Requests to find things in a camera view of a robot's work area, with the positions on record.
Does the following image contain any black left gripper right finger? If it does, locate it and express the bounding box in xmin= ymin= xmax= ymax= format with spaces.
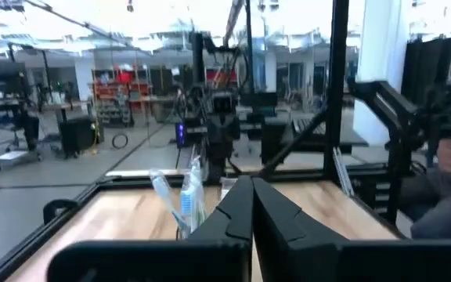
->
xmin=253 ymin=176 xmax=451 ymax=282

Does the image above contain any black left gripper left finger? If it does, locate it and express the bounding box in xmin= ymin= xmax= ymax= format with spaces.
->
xmin=46 ymin=175 xmax=255 ymax=282

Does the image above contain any green toothbrush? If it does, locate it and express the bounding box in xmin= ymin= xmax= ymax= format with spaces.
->
xmin=193 ymin=187 xmax=210 ymax=233

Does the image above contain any blue white toothbrush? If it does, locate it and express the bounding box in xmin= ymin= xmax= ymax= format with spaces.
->
xmin=179 ymin=156 xmax=205 ymax=232

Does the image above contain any black box blue light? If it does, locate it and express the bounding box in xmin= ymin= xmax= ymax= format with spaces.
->
xmin=174 ymin=121 xmax=189 ymax=149

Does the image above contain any person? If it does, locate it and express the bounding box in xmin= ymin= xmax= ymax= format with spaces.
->
xmin=399 ymin=139 xmax=451 ymax=240

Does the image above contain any black cabinet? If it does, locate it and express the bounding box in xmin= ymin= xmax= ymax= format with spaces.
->
xmin=59 ymin=117 xmax=105 ymax=158

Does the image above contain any black table clamp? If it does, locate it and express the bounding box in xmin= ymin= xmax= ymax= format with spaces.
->
xmin=42 ymin=198 xmax=81 ymax=225

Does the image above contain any orange red shelving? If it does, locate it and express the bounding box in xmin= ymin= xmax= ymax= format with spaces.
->
xmin=92 ymin=70 xmax=152 ymax=126

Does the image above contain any black monitor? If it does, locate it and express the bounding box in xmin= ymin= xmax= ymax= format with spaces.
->
xmin=400 ymin=36 xmax=451 ymax=103

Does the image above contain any black cable coil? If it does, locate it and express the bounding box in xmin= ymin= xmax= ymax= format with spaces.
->
xmin=110 ymin=132 xmax=130 ymax=150

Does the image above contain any black aluminium frame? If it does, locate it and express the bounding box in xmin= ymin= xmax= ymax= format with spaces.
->
xmin=0 ymin=0 xmax=406 ymax=282

